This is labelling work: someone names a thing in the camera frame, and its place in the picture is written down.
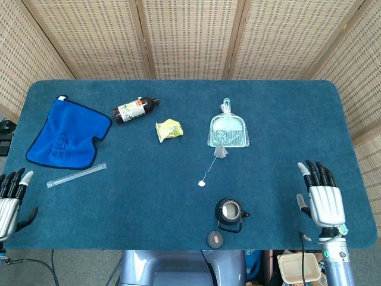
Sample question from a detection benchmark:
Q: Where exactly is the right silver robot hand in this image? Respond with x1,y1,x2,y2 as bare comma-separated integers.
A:
295,160,346,229

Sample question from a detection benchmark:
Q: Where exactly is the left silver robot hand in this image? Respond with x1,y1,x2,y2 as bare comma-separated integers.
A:
0,167,39,243

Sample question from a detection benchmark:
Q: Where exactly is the tea bag with string tag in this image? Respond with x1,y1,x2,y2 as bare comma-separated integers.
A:
198,145,229,188

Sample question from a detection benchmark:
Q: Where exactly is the black teapot lid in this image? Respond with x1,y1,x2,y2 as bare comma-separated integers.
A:
206,230,225,248

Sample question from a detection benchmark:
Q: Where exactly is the light green plastic dustpan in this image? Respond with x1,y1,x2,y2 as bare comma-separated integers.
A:
206,98,250,148

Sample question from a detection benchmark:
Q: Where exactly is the dark sauce bottle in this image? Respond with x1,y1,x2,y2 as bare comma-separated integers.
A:
111,97,161,125

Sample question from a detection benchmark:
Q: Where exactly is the beige takeout box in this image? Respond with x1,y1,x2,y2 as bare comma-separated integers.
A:
276,252,324,285

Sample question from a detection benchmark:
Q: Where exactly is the black equipment beside table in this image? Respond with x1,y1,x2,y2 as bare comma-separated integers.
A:
0,117,14,156

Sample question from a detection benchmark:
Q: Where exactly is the clear wrapped straw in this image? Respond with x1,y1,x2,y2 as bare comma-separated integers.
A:
46,162,108,189

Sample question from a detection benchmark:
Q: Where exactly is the blue printed package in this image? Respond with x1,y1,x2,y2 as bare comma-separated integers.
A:
244,249,263,281

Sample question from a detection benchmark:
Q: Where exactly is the blue microfibre towel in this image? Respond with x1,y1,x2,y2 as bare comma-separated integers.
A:
25,95,113,170

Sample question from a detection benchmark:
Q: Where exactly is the blue carpet table mat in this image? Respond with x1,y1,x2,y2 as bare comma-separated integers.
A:
4,79,378,251

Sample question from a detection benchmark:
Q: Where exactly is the blue-grey robot torso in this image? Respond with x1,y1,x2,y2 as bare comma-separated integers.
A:
118,249,248,286

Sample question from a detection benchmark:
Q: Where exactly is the yellow-green snack packet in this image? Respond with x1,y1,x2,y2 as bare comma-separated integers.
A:
155,119,184,144

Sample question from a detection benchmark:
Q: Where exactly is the wicker folding screen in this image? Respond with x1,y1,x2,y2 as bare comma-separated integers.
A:
0,0,381,239

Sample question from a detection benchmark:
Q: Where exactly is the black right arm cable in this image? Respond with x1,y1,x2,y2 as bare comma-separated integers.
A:
298,231,325,286

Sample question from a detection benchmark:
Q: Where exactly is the black floor cable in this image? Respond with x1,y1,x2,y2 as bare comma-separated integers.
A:
4,249,60,286

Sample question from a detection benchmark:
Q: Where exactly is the black teapot with handle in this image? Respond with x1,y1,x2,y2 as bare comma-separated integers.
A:
214,198,251,234

